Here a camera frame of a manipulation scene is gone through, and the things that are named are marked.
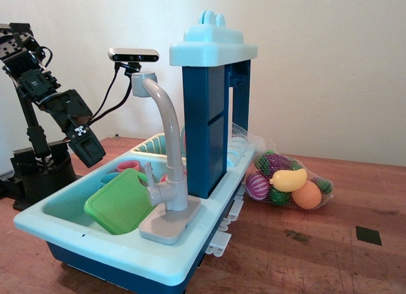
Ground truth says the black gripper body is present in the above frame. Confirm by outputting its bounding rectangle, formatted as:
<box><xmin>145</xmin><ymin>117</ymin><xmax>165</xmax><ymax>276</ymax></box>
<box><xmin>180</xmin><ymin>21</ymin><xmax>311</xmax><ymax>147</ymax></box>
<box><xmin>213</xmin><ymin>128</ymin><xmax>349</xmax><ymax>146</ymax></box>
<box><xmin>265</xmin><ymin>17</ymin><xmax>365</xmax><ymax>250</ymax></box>
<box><xmin>39</xmin><ymin>90</ymin><xmax>93</xmax><ymax>138</ymax></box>

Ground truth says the silver depth camera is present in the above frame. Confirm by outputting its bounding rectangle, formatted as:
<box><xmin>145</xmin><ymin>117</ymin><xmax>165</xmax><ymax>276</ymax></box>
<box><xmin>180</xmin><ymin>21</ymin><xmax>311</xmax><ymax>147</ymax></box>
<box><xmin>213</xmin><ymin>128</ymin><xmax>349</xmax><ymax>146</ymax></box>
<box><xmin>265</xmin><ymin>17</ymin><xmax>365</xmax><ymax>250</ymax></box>
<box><xmin>108</xmin><ymin>48</ymin><xmax>159</xmax><ymax>62</ymax></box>

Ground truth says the blue toy shelf tower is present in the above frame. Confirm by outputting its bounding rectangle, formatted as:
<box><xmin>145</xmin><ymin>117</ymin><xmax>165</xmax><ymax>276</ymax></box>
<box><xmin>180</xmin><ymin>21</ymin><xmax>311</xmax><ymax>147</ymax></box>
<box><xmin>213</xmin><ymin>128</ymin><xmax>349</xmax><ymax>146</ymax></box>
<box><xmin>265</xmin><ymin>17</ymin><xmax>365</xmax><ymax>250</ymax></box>
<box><xmin>169</xmin><ymin>10</ymin><xmax>258</xmax><ymax>199</ymax></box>

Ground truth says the orange toy fruit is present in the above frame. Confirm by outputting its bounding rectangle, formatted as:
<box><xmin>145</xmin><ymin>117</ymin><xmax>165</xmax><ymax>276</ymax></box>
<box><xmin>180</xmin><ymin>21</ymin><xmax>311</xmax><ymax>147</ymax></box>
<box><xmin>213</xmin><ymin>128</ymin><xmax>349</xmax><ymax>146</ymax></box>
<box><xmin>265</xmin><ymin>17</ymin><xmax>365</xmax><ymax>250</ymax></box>
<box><xmin>292</xmin><ymin>180</ymin><xmax>322</xmax><ymax>210</ymax></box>

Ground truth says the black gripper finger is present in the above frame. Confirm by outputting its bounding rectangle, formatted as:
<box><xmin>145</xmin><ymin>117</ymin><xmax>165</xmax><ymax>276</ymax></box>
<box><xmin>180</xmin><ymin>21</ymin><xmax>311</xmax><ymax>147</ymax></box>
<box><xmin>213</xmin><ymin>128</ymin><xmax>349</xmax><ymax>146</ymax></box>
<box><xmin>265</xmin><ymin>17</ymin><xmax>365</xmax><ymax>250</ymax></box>
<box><xmin>68</xmin><ymin>124</ymin><xmax>106</xmax><ymax>168</ymax></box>

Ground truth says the black tape patch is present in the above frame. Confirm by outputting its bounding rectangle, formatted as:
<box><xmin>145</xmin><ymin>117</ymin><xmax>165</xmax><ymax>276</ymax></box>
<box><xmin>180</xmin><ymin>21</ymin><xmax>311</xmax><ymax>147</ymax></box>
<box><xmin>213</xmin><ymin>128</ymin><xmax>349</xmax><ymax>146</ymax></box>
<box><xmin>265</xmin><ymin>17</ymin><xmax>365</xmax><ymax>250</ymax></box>
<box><xmin>355</xmin><ymin>225</ymin><xmax>382</xmax><ymax>246</ymax></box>

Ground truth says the purple toy onion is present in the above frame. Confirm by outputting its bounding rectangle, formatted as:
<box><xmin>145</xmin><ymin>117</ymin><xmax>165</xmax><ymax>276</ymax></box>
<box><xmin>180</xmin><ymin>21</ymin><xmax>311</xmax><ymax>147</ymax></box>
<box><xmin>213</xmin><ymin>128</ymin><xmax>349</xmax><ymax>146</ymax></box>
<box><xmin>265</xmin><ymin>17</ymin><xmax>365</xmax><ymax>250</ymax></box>
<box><xmin>246</xmin><ymin>173</ymin><xmax>270</xmax><ymax>201</ymax></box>

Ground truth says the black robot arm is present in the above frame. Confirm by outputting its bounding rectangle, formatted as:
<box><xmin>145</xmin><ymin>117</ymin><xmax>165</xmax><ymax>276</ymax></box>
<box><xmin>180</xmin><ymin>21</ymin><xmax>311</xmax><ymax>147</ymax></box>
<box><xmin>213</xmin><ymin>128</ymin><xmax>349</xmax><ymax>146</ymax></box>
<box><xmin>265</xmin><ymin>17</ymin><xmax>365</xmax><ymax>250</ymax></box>
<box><xmin>1</xmin><ymin>23</ymin><xmax>105</xmax><ymax>211</ymax></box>

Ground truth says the pink toy cup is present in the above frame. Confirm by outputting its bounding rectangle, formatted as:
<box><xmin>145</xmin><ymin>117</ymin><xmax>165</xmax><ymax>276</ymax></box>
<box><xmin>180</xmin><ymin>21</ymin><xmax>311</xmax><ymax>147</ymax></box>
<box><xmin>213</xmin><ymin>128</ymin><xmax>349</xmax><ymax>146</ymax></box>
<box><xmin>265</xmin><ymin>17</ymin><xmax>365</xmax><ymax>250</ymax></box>
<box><xmin>117</xmin><ymin>160</ymin><xmax>140</xmax><ymax>172</ymax></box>

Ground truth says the teal dish rack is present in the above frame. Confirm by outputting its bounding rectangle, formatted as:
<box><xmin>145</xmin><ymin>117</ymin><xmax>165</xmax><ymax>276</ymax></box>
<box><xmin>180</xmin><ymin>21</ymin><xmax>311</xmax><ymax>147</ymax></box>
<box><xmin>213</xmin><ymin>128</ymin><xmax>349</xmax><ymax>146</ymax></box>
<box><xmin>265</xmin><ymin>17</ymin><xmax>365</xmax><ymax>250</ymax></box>
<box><xmin>133</xmin><ymin>133</ymin><xmax>167</xmax><ymax>156</ymax></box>

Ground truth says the mesh bag of toy food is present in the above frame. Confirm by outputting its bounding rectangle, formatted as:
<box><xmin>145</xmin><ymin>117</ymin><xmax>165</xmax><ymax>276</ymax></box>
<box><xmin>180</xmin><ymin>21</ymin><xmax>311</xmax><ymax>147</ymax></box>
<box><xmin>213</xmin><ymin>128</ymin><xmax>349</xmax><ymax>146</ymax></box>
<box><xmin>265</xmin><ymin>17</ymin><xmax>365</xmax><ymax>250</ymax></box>
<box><xmin>227</xmin><ymin>123</ymin><xmax>334</xmax><ymax>210</ymax></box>

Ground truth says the yellow toy mango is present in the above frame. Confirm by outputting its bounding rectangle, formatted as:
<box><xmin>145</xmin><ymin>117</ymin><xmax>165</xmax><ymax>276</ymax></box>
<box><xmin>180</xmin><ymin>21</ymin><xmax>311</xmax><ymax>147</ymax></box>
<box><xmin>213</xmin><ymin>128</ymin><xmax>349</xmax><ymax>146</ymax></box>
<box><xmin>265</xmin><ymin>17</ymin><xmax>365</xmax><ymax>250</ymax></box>
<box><xmin>270</xmin><ymin>169</ymin><xmax>308</xmax><ymax>192</ymax></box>

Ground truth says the grey toy faucet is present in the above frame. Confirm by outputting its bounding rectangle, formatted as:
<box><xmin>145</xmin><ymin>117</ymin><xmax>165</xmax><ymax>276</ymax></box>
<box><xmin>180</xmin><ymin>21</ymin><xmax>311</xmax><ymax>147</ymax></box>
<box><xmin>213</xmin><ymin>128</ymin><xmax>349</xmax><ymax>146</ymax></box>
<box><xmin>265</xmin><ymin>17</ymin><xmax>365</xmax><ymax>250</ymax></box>
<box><xmin>131</xmin><ymin>71</ymin><xmax>202</xmax><ymax>246</ymax></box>

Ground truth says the green toy cutting board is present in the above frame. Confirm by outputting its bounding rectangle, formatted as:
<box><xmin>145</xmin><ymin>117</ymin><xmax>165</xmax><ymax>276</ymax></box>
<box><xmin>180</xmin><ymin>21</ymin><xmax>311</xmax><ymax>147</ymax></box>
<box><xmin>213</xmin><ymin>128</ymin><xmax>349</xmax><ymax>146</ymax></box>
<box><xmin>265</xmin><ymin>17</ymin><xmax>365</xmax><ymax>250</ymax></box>
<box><xmin>84</xmin><ymin>169</ymin><xmax>155</xmax><ymax>235</ymax></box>

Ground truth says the black camera cable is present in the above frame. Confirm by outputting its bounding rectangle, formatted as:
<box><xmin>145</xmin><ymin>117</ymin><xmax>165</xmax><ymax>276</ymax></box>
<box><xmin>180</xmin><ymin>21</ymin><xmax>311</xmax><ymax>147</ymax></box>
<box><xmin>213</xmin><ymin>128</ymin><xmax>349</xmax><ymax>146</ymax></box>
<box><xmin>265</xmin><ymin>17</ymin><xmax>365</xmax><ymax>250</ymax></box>
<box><xmin>88</xmin><ymin>62</ymin><xmax>133</xmax><ymax>126</ymax></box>

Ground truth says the grey faucet lever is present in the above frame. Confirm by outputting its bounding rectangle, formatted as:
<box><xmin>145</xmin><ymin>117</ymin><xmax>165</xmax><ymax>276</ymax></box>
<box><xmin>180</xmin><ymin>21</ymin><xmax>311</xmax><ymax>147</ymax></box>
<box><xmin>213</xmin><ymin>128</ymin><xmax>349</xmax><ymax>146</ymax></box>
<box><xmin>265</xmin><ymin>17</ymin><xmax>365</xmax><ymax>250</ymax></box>
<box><xmin>144</xmin><ymin>162</ymin><xmax>156</xmax><ymax>188</ymax></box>

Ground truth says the blue toy sink unit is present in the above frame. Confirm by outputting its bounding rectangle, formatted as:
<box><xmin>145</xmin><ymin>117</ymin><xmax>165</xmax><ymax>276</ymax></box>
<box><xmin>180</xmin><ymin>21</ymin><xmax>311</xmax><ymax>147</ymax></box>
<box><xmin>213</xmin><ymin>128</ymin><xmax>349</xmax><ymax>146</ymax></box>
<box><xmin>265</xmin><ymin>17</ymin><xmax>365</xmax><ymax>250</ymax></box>
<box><xmin>14</xmin><ymin>134</ymin><xmax>255</xmax><ymax>293</ymax></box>

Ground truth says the teal toy cup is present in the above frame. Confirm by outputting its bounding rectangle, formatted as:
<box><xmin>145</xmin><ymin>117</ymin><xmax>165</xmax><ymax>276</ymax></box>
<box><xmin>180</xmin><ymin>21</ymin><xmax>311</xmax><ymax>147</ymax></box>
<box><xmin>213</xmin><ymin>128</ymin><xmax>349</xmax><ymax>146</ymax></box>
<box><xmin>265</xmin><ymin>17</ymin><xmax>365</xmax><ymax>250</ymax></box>
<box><xmin>100</xmin><ymin>172</ymin><xmax>120</xmax><ymax>187</ymax></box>

